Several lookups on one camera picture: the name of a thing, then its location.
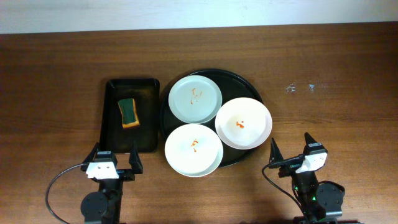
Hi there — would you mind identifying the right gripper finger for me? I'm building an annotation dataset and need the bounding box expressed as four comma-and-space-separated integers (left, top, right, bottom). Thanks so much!
269, 138, 284, 164
304, 132, 317, 146

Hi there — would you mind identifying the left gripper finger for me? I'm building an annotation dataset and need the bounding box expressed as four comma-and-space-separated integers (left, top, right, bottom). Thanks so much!
82, 142, 100, 164
129, 141, 144, 174

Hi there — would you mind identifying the white plate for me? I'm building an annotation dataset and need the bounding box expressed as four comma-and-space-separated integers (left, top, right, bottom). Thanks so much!
215, 97, 272, 150
165, 124, 223, 177

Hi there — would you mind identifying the green and orange sponge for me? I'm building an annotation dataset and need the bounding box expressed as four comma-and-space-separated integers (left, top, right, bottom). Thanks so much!
118, 98, 140, 129

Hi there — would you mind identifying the white plate front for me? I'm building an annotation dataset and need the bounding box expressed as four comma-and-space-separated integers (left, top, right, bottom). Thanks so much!
165, 124, 223, 177

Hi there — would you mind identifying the pale grey plate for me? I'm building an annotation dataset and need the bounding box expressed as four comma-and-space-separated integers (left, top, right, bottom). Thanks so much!
168, 75, 223, 124

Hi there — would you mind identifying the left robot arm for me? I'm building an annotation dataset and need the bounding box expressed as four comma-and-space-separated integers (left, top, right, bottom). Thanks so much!
80, 142, 143, 224

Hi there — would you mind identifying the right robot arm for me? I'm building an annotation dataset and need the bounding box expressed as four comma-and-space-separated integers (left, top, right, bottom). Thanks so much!
262, 133, 345, 223

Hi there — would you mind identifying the rectangular black tray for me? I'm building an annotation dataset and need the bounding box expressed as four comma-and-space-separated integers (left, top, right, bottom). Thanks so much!
99, 78, 160, 153

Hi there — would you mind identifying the round black tray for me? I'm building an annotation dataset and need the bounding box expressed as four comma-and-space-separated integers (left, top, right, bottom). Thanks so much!
159, 68, 263, 167

